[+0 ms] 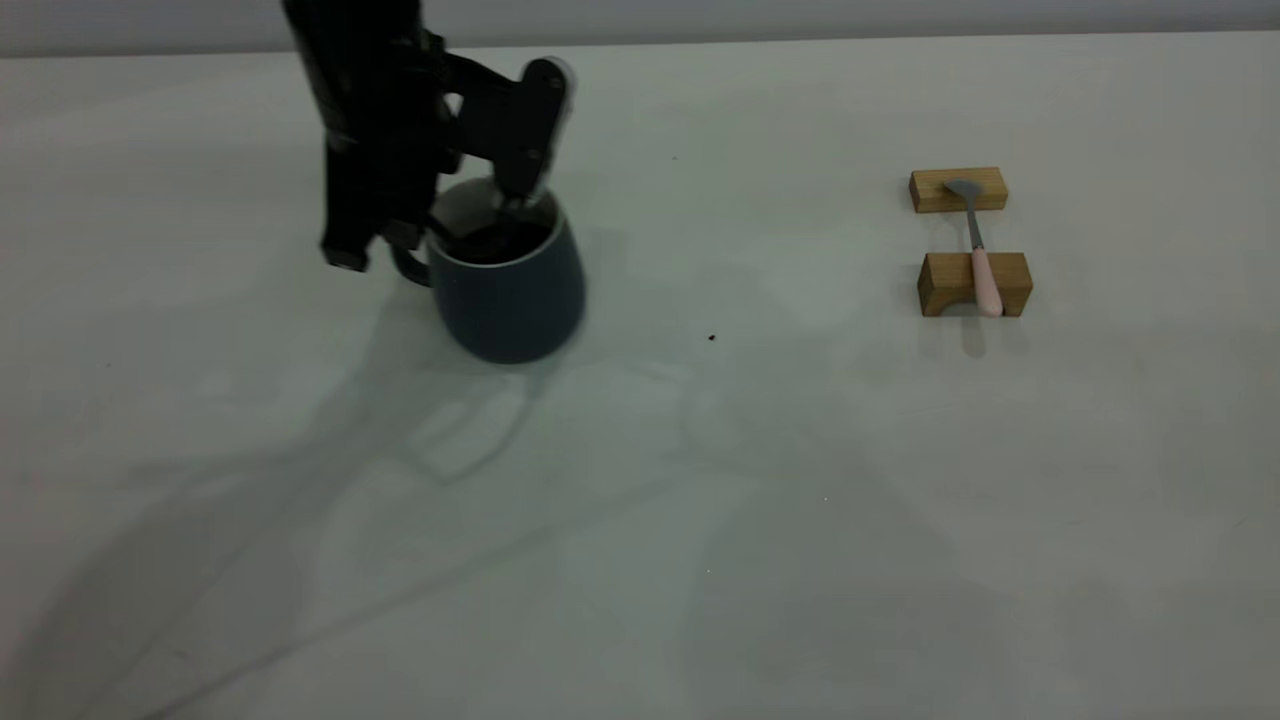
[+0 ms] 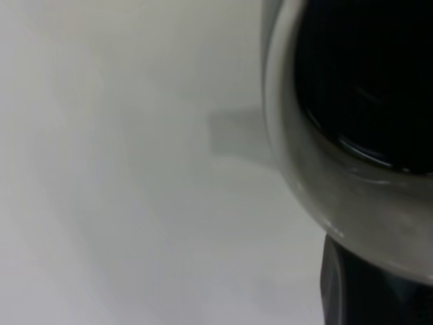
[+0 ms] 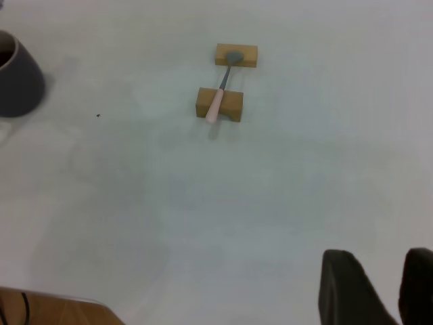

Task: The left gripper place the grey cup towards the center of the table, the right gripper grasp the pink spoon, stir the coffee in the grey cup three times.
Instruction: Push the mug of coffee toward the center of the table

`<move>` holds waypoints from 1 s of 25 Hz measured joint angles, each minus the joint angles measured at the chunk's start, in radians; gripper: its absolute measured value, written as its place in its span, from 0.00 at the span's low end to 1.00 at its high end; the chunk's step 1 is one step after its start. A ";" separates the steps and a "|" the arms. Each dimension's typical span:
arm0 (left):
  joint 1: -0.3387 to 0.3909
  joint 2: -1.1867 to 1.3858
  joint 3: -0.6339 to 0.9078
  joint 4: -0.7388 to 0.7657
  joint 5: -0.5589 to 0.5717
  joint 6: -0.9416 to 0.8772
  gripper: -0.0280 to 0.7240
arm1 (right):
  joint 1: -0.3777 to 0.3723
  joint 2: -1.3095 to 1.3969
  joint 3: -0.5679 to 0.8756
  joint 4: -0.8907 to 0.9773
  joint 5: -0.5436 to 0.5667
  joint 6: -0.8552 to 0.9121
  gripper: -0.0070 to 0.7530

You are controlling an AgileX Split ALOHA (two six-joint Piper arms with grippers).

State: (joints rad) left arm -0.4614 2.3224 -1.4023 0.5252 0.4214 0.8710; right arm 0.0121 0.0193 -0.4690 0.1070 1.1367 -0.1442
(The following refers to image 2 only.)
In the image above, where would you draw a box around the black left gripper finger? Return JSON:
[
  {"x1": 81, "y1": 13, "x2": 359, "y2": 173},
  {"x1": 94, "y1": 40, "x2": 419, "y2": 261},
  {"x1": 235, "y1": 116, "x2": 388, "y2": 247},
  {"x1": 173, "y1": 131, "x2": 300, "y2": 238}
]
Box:
[{"x1": 319, "y1": 233, "x2": 433, "y2": 325}]

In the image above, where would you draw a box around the grey ceramic mug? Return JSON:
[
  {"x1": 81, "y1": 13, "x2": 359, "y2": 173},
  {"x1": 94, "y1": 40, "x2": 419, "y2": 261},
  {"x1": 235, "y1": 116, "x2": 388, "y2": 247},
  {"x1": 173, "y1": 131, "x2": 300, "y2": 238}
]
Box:
[{"x1": 260, "y1": 0, "x2": 433, "y2": 282}]

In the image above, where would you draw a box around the dark coffee liquid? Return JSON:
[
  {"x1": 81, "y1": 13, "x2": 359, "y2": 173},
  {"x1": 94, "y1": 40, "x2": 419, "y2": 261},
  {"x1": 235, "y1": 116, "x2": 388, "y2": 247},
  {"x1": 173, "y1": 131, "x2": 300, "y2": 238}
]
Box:
[{"x1": 293, "y1": 0, "x2": 433, "y2": 175}]

